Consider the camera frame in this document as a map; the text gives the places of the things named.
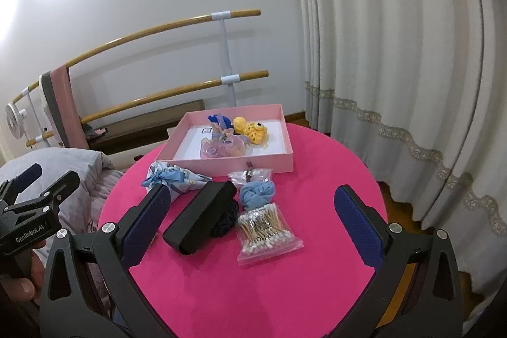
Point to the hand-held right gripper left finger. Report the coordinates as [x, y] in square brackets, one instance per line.
[147, 219]

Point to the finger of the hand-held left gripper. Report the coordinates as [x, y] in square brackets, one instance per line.
[27, 173]
[59, 185]

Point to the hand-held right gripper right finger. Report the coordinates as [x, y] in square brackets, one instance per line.
[353, 227]

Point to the blue printed ribbon pouch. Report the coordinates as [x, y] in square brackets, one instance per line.
[170, 175]

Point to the black leather case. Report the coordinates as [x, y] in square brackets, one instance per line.
[202, 215]

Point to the bag of cotton swabs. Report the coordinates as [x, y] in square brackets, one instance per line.
[265, 233]

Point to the pink cardboard box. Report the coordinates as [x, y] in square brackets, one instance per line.
[237, 165]

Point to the person's left hand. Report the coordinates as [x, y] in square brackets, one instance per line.
[21, 286]

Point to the grey pink quilt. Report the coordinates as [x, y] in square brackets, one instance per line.
[67, 167]

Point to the small white fan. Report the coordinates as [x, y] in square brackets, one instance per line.
[16, 116]

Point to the small grey pink cloth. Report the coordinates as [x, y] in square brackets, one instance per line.
[97, 132]

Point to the white barre stand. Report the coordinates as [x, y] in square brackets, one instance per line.
[33, 104]
[225, 53]

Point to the pink grey hanging mat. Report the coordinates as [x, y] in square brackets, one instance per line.
[65, 108]

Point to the dark navy scrunchie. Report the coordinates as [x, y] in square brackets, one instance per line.
[225, 221]

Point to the low white brown cabinet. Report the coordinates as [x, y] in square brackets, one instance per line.
[150, 122]

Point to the light blue scrunchie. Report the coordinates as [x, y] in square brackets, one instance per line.
[255, 194]

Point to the pink organza pouch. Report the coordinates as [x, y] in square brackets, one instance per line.
[222, 148]

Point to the blue crochet piece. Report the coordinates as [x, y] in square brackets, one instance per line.
[220, 120]

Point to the yellow crochet toy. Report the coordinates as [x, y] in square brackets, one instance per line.
[251, 130]

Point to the cream lace-trimmed curtain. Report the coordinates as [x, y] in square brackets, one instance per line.
[396, 45]

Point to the short wooden barre rail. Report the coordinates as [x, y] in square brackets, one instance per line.
[158, 94]

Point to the long wooden barre rail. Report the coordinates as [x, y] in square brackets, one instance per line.
[130, 35]

